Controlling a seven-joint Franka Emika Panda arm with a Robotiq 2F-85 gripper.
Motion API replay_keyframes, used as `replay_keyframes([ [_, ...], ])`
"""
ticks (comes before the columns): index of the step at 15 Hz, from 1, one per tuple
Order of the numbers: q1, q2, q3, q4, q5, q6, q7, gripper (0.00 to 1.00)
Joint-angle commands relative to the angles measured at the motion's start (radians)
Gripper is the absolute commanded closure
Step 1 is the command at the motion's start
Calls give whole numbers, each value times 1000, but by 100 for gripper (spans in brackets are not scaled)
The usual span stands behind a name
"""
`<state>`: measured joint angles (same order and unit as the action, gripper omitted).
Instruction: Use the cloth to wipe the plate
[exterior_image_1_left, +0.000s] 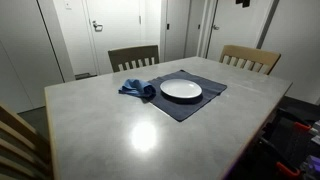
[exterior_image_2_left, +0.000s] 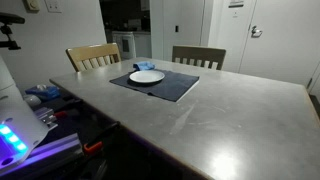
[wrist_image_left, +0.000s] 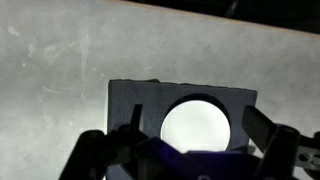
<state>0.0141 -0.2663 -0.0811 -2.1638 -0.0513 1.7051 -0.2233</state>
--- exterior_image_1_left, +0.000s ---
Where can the light wooden chair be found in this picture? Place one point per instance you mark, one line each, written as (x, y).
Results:
(16, 130)
(250, 52)

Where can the silver door knob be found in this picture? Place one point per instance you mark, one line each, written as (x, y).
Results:
(215, 27)

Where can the black sign on door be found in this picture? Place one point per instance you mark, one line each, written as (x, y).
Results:
(245, 2)

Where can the small black wall plate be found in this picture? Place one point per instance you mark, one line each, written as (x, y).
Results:
(199, 26)
(167, 26)

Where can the white round plate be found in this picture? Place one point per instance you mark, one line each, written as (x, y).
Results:
(181, 88)

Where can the dark wooden chair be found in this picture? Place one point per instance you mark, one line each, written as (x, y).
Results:
(133, 53)

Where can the small white wall switch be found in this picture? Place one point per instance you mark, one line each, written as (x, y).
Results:
(68, 4)

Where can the dark blue placemat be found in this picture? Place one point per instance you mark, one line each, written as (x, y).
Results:
(186, 108)

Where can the white door with knob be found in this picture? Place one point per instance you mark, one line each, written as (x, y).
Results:
(236, 30)

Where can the blue microfibre cloth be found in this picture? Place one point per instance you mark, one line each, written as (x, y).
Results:
(136, 87)

